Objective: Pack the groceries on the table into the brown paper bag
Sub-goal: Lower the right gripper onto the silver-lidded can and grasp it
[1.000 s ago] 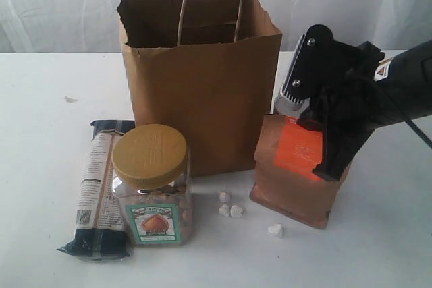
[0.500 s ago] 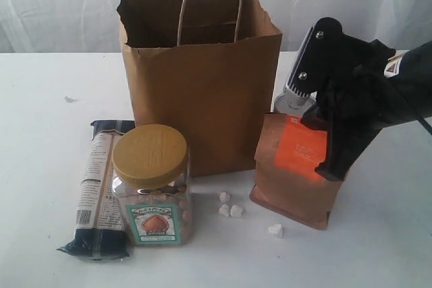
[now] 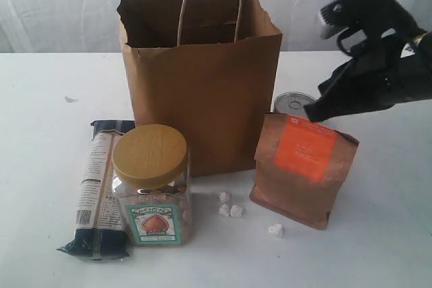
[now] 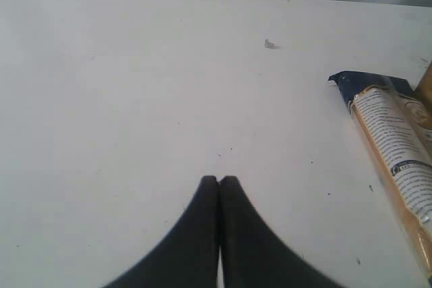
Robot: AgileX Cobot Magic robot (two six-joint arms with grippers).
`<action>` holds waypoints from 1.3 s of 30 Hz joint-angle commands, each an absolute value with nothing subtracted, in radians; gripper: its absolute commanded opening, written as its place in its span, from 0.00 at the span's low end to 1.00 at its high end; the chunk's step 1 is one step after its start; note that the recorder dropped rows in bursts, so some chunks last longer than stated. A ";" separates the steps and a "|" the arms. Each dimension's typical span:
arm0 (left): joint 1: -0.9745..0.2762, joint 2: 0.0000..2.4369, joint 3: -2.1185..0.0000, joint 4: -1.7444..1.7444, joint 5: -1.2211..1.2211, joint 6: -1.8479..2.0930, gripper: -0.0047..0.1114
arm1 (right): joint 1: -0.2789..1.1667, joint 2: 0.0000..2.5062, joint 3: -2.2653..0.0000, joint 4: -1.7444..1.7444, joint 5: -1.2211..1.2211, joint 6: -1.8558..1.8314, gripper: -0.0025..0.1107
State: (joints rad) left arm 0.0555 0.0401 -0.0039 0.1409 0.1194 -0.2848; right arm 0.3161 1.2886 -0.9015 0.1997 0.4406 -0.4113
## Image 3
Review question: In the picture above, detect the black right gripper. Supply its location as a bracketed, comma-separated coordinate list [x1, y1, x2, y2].
[304, 0, 426, 122]

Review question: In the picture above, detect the dark can with pull-tab lid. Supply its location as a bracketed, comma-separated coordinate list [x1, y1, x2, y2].
[273, 92, 315, 116]

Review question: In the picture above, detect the brown pouch with orange label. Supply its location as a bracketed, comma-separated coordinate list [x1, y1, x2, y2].
[250, 113, 359, 230]

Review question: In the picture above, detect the large brown paper bag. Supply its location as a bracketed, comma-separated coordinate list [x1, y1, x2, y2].
[117, 0, 282, 176]

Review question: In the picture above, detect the nut jar with yellow lid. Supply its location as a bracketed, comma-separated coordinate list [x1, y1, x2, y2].
[111, 124, 192, 247]

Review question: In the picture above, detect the white crumpled pellet right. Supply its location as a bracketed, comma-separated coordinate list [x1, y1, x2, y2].
[268, 223, 284, 238]

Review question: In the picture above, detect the white crumpled pellet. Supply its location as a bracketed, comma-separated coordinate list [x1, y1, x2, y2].
[218, 204, 230, 217]
[268, 223, 284, 238]
[219, 192, 231, 204]
[229, 204, 244, 218]

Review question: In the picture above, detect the white crumpled pellet upper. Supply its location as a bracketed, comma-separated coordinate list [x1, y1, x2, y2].
[219, 192, 231, 204]

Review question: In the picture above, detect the white crumpled pellet middle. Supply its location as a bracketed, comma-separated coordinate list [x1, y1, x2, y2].
[229, 204, 244, 218]

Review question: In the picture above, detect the white crumpled pellet lower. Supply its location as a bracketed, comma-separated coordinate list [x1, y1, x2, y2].
[218, 204, 230, 217]

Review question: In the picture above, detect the dark noodle packet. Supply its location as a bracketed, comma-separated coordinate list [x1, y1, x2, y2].
[57, 119, 135, 262]

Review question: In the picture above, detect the white paper scrap on table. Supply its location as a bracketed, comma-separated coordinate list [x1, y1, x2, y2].
[64, 96, 78, 103]

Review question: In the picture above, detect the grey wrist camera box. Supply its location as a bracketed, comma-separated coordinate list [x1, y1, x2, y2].
[318, 1, 346, 40]

